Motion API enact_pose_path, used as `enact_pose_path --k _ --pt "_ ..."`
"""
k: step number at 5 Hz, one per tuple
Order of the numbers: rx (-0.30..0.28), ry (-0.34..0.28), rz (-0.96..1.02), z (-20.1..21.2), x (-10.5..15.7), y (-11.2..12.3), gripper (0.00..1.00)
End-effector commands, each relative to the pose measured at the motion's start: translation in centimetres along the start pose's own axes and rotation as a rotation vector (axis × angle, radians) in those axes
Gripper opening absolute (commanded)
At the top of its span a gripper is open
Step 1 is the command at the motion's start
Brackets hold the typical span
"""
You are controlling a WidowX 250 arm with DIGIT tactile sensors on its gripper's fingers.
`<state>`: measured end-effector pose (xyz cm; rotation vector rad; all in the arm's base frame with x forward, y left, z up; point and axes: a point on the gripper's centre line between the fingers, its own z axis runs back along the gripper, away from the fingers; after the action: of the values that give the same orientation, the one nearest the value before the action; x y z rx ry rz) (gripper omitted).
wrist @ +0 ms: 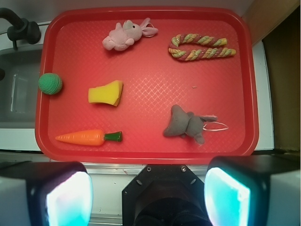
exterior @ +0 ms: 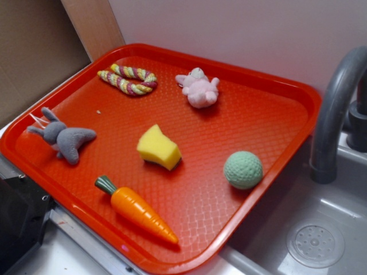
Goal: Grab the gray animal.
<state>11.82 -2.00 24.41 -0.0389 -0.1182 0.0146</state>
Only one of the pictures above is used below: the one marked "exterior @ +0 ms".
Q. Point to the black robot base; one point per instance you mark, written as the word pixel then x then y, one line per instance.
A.
pixel 25 210

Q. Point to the pink plush animal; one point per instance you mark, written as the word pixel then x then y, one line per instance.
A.
pixel 199 90

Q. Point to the orange plastic tray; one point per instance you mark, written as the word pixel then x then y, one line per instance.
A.
pixel 268 116

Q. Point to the yellow sponge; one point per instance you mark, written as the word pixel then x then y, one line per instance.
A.
pixel 154 146

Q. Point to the green textured ball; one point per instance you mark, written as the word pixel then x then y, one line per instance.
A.
pixel 243 170

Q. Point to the orange plastic carrot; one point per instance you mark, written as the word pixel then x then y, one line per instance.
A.
pixel 131 206

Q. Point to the gray plush bunny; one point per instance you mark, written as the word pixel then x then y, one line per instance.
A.
pixel 66 141

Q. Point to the gray faucet spout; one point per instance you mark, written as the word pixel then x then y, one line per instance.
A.
pixel 344 104

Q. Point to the wooden board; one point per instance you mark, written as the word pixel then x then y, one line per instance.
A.
pixel 96 26

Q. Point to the gray toy sink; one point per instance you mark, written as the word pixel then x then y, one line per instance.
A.
pixel 303 227

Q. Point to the cardboard panel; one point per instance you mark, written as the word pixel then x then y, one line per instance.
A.
pixel 40 49

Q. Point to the colourful rope toy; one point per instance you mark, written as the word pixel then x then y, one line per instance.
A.
pixel 129 80

